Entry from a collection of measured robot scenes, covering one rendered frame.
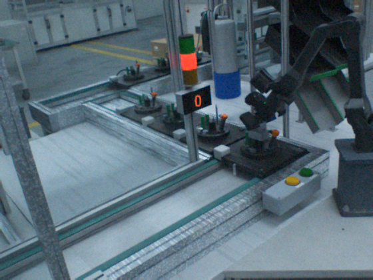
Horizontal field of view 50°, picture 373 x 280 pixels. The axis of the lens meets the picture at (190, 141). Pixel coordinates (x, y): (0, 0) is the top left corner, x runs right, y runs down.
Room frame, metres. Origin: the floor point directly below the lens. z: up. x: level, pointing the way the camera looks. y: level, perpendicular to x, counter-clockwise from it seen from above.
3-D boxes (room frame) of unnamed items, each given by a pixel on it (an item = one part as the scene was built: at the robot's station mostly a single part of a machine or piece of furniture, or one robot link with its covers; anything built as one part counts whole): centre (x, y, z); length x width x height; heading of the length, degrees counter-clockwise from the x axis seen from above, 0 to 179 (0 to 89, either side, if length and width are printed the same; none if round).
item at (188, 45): (1.29, -0.02, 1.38); 0.05 x 0.05 x 0.05
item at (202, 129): (1.52, -0.10, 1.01); 0.24 x 0.24 x 0.13; 36
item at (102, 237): (1.15, 0.01, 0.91); 0.84 x 0.28 x 0.10; 126
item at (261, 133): (1.32, -0.24, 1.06); 0.08 x 0.04 x 0.07; 37
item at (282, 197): (1.09, -0.31, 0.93); 0.21 x 0.07 x 0.06; 126
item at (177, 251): (1.03, -0.11, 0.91); 0.89 x 0.06 x 0.11; 126
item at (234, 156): (1.31, -0.25, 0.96); 0.24 x 0.24 x 0.02; 36
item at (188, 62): (1.29, -0.02, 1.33); 0.05 x 0.05 x 0.05
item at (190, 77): (1.29, -0.02, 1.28); 0.05 x 0.05 x 0.05
